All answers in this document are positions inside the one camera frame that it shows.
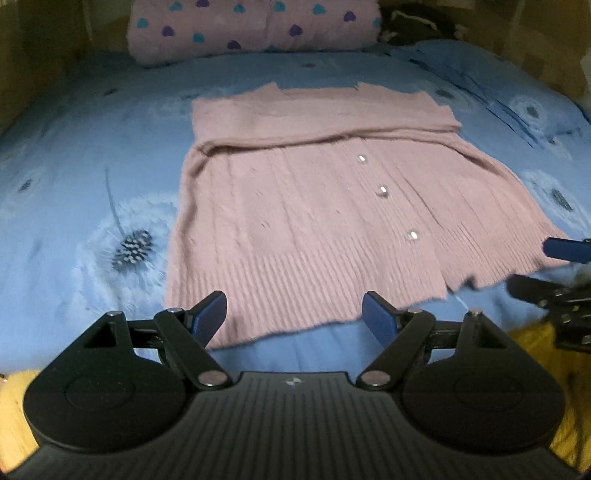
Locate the pink heart-patterned pillow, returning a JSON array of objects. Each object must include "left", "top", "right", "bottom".
[{"left": 127, "top": 0, "right": 383, "bottom": 64}]

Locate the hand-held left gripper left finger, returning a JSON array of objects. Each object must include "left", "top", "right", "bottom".
[{"left": 69, "top": 291, "right": 232, "bottom": 389}]

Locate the pink knit cardigan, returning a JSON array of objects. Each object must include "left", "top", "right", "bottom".
[{"left": 165, "top": 82, "right": 571, "bottom": 350}]

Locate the dark cloth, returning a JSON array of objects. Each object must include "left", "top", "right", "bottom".
[{"left": 379, "top": 7, "right": 468, "bottom": 47}]

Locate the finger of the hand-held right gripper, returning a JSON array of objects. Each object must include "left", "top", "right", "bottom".
[
  {"left": 506, "top": 274, "right": 591, "bottom": 315},
  {"left": 542, "top": 237, "right": 591, "bottom": 265}
]

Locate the blue floral pillow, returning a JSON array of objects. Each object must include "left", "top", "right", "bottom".
[{"left": 406, "top": 39, "right": 588, "bottom": 149}]

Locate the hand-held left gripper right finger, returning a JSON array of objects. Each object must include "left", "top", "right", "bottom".
[{"left": 356, "top": 291, "right": 522, "bottom": 388}]

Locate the blue floral bed sheet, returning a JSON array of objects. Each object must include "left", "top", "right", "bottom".
[{"left": 0, "top": 39, "right": 591, "bottom": 376}]

